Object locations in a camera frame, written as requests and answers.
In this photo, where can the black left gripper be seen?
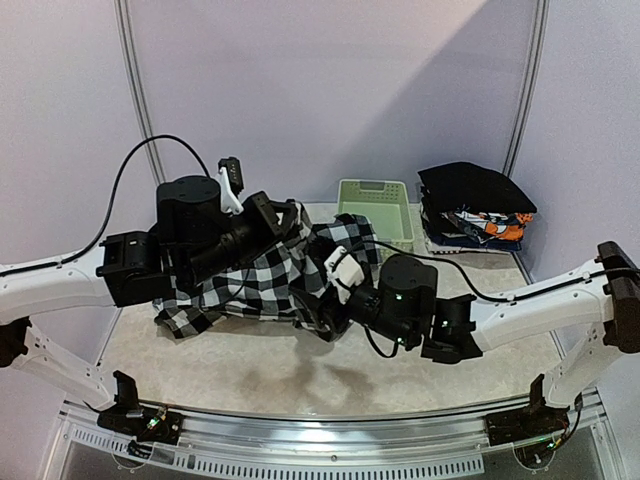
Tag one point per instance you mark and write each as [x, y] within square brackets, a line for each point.
[271, 231]

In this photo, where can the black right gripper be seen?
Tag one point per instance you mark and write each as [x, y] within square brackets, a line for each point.
[335, 310]

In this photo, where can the black white patterned garment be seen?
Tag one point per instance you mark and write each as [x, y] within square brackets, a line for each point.
[276, 284]

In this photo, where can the black t-shirt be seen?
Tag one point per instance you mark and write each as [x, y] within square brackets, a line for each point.
[469, 187]

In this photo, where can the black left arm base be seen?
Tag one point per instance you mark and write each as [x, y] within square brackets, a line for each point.
[145, 424]

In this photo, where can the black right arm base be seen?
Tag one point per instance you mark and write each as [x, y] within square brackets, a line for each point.
[533, 420]

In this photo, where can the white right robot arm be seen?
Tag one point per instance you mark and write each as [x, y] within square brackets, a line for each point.
[602, 294]

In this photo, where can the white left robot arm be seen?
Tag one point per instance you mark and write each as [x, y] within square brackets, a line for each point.
[186, 248]

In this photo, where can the pale green plastic laundry basket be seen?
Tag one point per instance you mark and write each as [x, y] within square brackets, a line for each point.
[385, 204]

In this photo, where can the dark folded clothes stack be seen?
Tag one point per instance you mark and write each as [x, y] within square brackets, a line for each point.
[445, 238]

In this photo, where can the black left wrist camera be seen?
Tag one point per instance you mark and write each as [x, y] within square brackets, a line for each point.
[210, 195]

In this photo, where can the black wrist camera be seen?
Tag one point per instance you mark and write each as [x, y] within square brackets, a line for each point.
[407, 288]
[210, 195]

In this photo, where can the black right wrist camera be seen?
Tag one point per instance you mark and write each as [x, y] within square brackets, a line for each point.
[407, 288]

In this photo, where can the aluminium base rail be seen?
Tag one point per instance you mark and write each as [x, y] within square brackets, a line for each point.
[446, 444]

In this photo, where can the left corner wall post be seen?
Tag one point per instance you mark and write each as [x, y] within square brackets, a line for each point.
[125, 27]

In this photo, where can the corner wall post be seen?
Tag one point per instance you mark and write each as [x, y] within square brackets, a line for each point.
[125, 27]
[527, 91]

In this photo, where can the right corner wall post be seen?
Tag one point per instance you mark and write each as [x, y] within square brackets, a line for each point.
[527, 91]

